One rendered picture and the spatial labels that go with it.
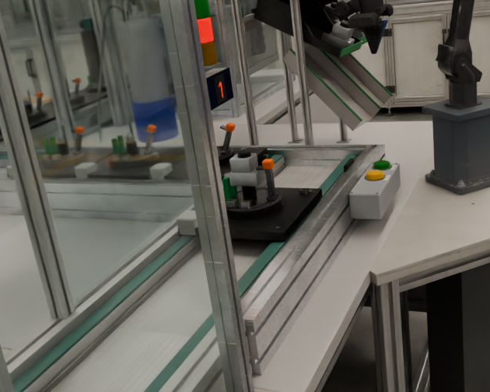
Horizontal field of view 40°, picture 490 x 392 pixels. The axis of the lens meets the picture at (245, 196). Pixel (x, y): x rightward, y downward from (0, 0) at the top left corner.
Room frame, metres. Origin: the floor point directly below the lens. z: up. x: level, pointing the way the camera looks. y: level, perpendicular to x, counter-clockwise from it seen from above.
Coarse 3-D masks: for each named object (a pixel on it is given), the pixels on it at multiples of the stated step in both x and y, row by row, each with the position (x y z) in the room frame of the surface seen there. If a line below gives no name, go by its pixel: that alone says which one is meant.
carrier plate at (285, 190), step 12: (288, 192) 1.41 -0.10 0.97; (312, 192) 1.38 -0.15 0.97; (288, 204) 1.34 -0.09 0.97; (300, 204) 1.32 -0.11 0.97; (312, 204) 1.34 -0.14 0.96; (264, 216) 1.28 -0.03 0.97; (276, 216) 1.27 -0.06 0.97; (288, 216) 1.27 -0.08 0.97; (300, 216) 1.27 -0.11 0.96; (240, 228) 1.24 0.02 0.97; (252, 228) 1.23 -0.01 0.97; (264, 228) 1.22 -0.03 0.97; (276, 228) 1.21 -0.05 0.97; (288, 228) 1.21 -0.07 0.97; (276, 240) 1.20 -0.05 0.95
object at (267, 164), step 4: (264, 160) 1.33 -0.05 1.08; (268, 160) 1.32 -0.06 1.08; (272, 160) 1.33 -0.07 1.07; (264, 164) 1.32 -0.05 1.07; (268, 164) 1.32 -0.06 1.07; (272, 164) 1.32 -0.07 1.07; (256, 168) 1.33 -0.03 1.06; (260, 168) 1.33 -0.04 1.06; (264, 168) 1.32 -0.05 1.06; (268, 168) 1.32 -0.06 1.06; (268, 172) 1.32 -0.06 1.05; (272, 172) 1.33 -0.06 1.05; (268, 176) 1.32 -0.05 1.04; (272, 176) 1.33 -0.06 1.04; (268, 180) 1.32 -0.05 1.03; (272, 180) 1.32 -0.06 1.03; (268, 184) 1.32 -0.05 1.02; (272, 184) 1.32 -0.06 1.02; (268, 188) 1.32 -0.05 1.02; (272, 188) 1.32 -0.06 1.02; (268, 192) 1.32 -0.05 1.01; (272, 192) 1.32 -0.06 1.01
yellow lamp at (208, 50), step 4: (212, 40) 1.50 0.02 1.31; (204, 44) 1.48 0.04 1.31; (208, 44) 1.48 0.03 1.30; (212, 44) 1.49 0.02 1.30; (204, 48) 1.48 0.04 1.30; (208, 48) 1.48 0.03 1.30; (212, 48) 1.49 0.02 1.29; (204, 52) 1.48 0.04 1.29; (208, 52) 1.48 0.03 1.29; (212, 52) 1.49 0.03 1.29; (204, 56) 1.48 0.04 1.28; (208, 56) 1.48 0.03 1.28; (212, 56) 1.49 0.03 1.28; (204, 60) 1.48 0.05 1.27; (208, 60) 1.48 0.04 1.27; (212, 60) 1.49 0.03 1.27; (216, 60) 1.50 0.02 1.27; (204, 64) 1.48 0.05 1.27; (208, 64) 1.48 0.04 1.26; (212, 64) 1.49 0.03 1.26
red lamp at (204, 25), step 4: (200, 20) 1.48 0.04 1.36; (204, 20) 1.48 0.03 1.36; (208, 20) 1.49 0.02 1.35; (200, 24) 1.48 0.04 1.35; (204, 24) 1.48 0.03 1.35; (208, 24) 1.49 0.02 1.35; (200, 28) 1.48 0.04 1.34; (204, 28) 1.48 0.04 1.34; (208, 28) 1.49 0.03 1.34; (200, 32) 1.48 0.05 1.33; (204, 32) 1.48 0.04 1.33; (208, 32) 1.49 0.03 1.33; (212, 32) 1.50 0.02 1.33; (200, 36) 1.48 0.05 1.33; (204, 36) 1.48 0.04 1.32; (208, 36) 1.49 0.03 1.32; (212, 36) 1.50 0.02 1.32; (204, 40) 1.48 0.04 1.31; (208, 40) 1.48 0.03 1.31
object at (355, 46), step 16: (272, 0) 1.88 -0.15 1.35; (288, 0) 2.00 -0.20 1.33; (304, 0) 1.97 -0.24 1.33; (256, 16) 1.92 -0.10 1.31; (272, 16) 1.89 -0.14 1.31; (288, 16) 1.86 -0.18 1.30; (304, 16) 1.97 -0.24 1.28; (320, 16) 1.94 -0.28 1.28; (288, 32) 1.86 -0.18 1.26; (304, 32) 1.83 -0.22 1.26; (320, 32) 1.93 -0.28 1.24; (320, 48) 1.80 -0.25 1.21; (336, 48) 1.78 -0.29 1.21; (352, 48) 1.82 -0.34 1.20
